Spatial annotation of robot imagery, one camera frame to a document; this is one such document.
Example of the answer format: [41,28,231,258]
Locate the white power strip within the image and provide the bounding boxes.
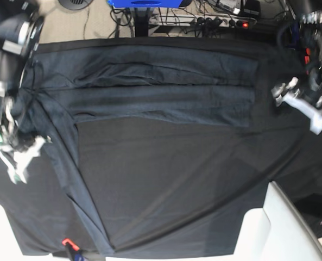
[149,13,257,29]

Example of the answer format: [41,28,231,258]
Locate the blue plastic box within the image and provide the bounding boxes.
[107,0,182,8]

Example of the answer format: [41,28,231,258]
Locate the red black clamp right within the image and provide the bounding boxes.
[304,47,312,75]

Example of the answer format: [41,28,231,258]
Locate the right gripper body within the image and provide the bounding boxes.
[0,125,35,152]

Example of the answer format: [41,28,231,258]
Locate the black table leg stand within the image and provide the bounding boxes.
[130,8,154,38]

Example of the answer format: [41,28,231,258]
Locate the white chair right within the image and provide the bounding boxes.
[233,182,322,260]

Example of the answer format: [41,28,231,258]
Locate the red blue clamp bottom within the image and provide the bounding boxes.
[62,238,86,261]

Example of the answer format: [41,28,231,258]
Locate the grey round floor base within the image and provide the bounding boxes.
[58,0,93,11]

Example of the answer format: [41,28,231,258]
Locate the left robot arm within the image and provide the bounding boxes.
[271,1,322,135]

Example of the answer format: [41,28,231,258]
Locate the blue clamp handle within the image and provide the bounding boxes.
[288,21,299,50]

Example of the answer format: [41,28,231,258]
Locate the white chair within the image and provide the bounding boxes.
[0,205,24,261]
[233,182,322,260]

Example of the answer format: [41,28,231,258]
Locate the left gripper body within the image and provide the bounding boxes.
[300,66,322,109]

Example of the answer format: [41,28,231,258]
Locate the dark grey T-shirt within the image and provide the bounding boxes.
[10,46,259,258]

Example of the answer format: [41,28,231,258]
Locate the white chair left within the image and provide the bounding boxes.
[0,205,24,261]

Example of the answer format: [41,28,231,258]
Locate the black table cloth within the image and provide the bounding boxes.
[0,36,322,258]

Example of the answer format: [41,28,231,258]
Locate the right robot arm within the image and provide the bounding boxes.
[0,1,46,184]

